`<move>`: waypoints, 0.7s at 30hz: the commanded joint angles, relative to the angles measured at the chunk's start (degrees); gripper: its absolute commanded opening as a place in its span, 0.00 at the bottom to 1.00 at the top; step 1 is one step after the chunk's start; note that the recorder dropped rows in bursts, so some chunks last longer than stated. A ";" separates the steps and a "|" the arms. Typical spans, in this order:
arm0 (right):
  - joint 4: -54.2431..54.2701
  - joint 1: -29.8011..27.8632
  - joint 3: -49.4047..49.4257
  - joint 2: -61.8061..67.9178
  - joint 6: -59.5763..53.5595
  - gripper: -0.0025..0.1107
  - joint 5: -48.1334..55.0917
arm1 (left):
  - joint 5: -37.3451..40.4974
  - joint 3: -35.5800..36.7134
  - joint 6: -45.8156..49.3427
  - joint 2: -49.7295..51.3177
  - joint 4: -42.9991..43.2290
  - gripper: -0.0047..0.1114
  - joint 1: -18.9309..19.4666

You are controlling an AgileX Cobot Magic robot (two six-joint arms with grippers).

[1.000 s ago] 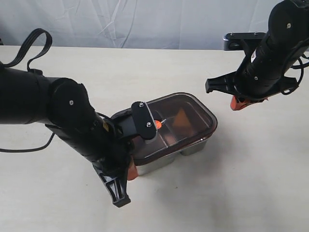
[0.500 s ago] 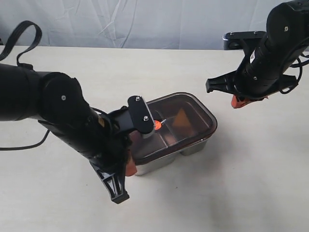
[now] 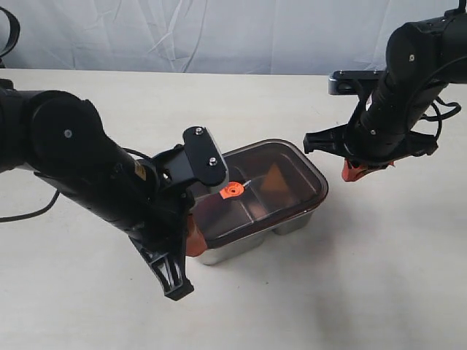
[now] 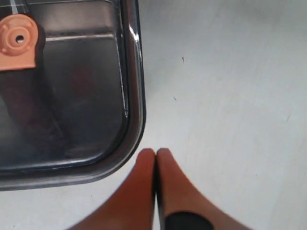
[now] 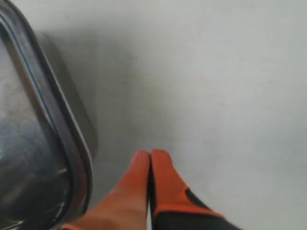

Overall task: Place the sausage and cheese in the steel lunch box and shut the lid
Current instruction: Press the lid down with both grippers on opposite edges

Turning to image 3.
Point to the light blue backdrop cloth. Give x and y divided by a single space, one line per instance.
220 37

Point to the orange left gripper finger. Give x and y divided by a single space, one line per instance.
195 241

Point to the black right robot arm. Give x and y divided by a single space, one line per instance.
422 59

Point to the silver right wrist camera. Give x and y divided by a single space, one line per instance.
347 83

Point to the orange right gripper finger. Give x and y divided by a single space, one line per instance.
352 172

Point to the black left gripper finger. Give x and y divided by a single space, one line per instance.
166 259

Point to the dark transparent lid orange valve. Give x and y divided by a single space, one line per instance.
239 209

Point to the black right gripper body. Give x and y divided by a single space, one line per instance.
379 131

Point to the yellow cheese wedge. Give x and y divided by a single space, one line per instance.
274 188

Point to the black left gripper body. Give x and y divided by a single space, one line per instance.
130 194

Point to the steel two-compartment lunch box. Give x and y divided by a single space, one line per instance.
250 242

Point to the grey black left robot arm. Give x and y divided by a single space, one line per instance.
60 138

